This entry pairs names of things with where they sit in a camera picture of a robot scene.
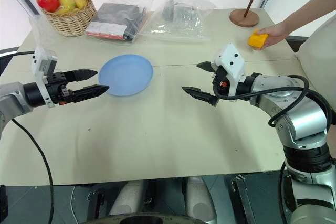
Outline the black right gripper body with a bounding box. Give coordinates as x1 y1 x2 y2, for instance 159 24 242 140
211 63 237 100

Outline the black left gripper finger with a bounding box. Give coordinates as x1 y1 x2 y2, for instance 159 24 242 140
64 68 99 83
68 84 110 104

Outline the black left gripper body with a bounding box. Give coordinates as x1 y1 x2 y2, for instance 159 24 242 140
46 71 75 105

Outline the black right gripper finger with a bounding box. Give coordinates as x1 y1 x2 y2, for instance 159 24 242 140
196 61 219 74
182 86 221 108

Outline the yellow bell pepper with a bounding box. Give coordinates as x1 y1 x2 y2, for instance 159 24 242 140
247 30 269 50

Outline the blue round plate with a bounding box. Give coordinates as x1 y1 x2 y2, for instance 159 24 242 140
98 54 154 97

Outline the person's bare hand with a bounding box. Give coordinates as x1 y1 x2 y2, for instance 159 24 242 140
256 20 290 48

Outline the clear bag with grey items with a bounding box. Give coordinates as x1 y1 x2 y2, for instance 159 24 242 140
137 0 216 44

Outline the small clear plastic bag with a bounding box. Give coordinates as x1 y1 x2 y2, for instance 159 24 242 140
28 15 57 57

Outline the wooden stand with round base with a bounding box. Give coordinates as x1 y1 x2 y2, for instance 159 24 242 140
229 0 266 28

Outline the plastic bag with black cloth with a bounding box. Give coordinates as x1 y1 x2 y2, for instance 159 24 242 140
85 0 154 44

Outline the red apple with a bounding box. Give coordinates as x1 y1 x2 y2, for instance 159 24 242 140
36 0 61 13

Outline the white cushion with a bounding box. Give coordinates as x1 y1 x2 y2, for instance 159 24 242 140
293 15 336 84

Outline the white rounded robot leg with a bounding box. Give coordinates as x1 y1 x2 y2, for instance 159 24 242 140
108 180 144 217
185 176 215 222

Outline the metal table leg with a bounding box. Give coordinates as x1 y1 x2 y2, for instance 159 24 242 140
230 173 253 224

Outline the dark rounded robot body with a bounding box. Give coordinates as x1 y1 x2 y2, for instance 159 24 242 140
88 212 206 224

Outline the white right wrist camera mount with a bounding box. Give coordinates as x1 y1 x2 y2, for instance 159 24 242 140
213 42 246 97

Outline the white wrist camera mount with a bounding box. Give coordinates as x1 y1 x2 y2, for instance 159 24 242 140
213 42 246 97
30 46 59 109

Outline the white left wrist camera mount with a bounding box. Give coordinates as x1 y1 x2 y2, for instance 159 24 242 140
30 46 59 109

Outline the wicker basket with handle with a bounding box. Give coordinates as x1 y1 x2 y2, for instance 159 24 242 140
26 0 98 37

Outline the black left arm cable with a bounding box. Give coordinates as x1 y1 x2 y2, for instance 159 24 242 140
0 50 55 224

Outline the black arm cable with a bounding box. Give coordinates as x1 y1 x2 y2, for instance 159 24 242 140
216 74 333 133
0 50 55 224

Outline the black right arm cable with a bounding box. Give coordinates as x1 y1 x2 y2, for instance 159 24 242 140
216 74 333 133

